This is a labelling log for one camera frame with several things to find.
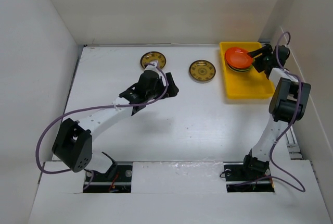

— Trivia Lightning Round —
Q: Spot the green plate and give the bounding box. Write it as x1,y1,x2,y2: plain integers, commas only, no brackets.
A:
230,66,251,72

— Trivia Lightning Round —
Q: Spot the orange plate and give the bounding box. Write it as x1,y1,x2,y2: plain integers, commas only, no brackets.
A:
227,64,252,72
225,47,253,69

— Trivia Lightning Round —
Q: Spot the black plate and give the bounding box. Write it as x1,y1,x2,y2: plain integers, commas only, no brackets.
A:
230,67,250,73

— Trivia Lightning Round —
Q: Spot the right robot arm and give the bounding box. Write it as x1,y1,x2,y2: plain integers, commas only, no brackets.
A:
240,44,311,180

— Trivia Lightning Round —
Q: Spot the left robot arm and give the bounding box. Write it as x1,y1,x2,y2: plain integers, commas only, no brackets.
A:
52,70,179,181

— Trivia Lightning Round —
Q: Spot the yellow plastic bin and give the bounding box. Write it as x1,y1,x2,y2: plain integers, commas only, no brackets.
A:
219,42,274,99

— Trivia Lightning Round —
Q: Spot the yellow patterned plate left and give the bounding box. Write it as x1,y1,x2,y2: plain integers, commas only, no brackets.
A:
140,51,167,69

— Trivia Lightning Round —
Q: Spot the yellow patterned plate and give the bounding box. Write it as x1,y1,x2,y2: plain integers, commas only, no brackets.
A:
140,51,167,69
189,60,216,83

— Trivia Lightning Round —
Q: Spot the yellow patterned plate right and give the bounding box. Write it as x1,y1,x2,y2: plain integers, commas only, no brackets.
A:
189,60,216,83

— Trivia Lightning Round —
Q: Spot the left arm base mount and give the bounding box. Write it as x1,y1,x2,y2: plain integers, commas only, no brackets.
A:
83,152,133,193

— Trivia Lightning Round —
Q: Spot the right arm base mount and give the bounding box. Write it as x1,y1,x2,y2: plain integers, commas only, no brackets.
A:
220,153,275,193

